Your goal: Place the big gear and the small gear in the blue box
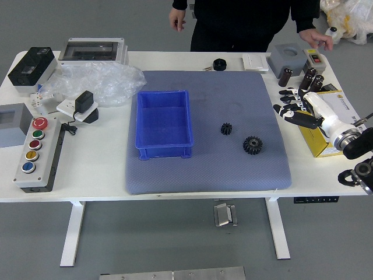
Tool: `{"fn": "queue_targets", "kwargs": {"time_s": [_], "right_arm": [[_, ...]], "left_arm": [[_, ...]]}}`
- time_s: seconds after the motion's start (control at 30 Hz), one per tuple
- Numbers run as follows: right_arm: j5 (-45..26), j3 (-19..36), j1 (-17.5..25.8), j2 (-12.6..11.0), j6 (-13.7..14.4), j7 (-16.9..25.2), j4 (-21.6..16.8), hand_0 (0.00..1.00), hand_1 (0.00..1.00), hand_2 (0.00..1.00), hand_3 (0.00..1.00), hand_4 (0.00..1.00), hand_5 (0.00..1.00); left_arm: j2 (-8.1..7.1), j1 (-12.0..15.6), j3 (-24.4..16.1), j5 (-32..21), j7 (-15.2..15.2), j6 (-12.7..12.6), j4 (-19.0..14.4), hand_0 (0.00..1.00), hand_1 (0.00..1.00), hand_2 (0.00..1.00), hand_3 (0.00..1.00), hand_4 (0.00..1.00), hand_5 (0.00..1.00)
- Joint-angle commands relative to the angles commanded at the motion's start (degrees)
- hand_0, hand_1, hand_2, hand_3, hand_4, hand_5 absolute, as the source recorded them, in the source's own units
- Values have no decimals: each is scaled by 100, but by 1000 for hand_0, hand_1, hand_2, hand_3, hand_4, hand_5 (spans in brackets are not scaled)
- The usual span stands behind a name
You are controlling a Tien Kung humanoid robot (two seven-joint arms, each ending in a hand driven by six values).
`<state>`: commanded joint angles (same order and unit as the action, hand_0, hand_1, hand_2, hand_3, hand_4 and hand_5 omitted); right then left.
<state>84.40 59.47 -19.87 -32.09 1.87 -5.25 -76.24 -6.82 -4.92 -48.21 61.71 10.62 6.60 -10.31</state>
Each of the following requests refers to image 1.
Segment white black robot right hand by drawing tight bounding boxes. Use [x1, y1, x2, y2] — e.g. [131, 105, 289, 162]
[273, 86, 354, 144]

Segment person's left hand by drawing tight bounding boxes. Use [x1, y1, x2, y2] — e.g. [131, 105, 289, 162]
[299, 29, 334, 51]

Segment person's right hand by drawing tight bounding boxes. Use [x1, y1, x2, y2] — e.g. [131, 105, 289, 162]
[168, 8, 187, 33]

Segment big black gear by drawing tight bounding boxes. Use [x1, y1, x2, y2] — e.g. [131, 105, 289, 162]
[242, 135, 263, 156]

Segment grey box with round hole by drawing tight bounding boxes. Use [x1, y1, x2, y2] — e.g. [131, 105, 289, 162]
[268, 43, 308, 79]

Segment clear-lid distribution box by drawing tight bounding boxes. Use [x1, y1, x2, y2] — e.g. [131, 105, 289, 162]
[58, 37, 129, 65]

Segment white bottle black cap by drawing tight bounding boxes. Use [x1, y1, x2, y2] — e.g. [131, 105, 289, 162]
[325, 26, 342, 45]

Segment brown cylindrical capacitor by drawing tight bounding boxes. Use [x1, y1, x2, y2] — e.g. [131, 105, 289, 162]
[299, 66, 318, 90]
[309, 74, 325, 93]
[278, 68, 294, 88]

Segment yellow and white carton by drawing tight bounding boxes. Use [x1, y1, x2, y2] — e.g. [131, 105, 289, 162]
[297, 90, 371, 158]

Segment white yellow plastic bags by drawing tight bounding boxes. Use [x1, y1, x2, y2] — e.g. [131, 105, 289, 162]
[319, 0, 373, 45]

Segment person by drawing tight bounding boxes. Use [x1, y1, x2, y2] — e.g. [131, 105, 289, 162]
[171, 0, 321, 53]

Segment black table control panel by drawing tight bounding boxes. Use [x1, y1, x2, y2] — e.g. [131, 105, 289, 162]
[293, 197, 341, 204]

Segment clear plastic bag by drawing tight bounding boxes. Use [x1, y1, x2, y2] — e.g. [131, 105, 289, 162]
[37, 61, 146, 108]

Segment blue plastic bin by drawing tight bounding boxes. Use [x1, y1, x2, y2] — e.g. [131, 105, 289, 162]
[135, 90, 195, 161]

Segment blue-grey padded mat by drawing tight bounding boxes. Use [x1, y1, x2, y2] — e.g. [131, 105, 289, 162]
[124, 69, 293, 195]

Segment black power adapter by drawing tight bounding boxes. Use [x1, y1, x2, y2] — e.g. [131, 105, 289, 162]
[75, 90, 94, 113]

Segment white table leg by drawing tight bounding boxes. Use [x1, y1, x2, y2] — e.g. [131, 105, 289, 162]
[265, 197, 291, 260]
[59, 201, 86, 268]

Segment white terminal connector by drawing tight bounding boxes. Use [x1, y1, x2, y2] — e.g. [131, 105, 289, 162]
[30, 90, 64, 106]

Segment grey metal plate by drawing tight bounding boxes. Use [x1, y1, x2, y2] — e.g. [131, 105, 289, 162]
[98, 266, 246, 280]

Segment grey five-button control station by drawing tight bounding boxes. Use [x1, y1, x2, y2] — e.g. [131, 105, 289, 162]
[13, 116, 64, 193]

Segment grey two-button switch box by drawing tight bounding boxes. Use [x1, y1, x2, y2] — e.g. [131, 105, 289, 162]
[302, 48, 328, 74]

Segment white wall switch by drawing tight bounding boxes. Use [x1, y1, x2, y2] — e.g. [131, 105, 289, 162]
[241, 53, 269, 72]

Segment small metal bracket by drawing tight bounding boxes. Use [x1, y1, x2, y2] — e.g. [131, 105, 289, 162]
[228, 205, 239, 226]

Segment large folded metal bracket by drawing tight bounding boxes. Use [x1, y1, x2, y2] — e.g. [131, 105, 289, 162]
[213, 203, 231, 228]

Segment black-lid white enclosure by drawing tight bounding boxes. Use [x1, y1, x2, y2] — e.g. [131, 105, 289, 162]
[7, 47, 58, 94]

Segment black adapter cord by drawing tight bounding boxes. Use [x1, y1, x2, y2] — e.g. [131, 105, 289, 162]
[62, 110, 79, 137]

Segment grey enclosure with window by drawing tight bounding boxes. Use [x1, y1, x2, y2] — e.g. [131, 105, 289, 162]
[0, 103, 33, 149]

